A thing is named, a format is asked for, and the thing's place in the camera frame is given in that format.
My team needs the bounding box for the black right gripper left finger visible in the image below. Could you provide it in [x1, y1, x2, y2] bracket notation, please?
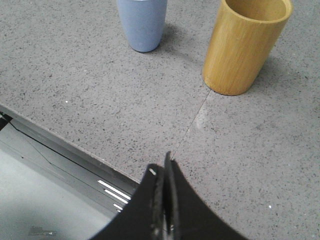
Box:
[92, 164, 164, 240]

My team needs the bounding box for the bamboo wooden cup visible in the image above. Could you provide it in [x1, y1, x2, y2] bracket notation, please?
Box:
[202, 0, 293, 96]

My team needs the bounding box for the blue plastic cup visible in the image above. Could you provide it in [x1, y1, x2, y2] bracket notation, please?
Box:
[116, 0, 168, 53]

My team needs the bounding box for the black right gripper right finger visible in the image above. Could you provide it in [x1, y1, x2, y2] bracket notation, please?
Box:
[163, 151, 246, 240]

